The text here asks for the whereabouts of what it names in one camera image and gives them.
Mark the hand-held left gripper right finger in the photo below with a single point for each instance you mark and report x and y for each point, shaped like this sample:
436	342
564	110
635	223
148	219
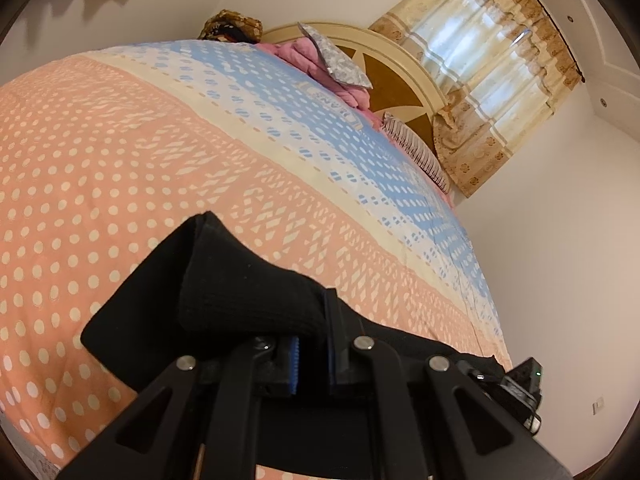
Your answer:
330	360

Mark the beige patterned window curtain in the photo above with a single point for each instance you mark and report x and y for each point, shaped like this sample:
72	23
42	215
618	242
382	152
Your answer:
480	70

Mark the grey patterned pillow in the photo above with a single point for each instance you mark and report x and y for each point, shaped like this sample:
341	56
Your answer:
337	57

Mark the brown patterned cloth bundle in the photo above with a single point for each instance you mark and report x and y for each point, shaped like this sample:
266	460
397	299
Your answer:
231	25

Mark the striped pillow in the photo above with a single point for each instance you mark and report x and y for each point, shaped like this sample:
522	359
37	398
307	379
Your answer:
417	147

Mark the black pants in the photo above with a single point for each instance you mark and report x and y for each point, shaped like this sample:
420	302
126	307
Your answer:
235	285

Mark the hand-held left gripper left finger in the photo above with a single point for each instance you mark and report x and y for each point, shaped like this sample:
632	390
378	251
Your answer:
293	366

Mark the polka dot bed sheet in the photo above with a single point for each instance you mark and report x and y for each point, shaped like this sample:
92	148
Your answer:
150	160

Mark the cream wooden headboard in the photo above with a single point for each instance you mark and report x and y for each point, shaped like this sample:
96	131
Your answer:
395	85

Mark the white wall socket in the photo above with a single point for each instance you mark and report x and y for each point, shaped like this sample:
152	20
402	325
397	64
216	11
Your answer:
597	404

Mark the pink blanket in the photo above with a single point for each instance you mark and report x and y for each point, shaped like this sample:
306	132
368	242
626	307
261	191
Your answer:
310	57

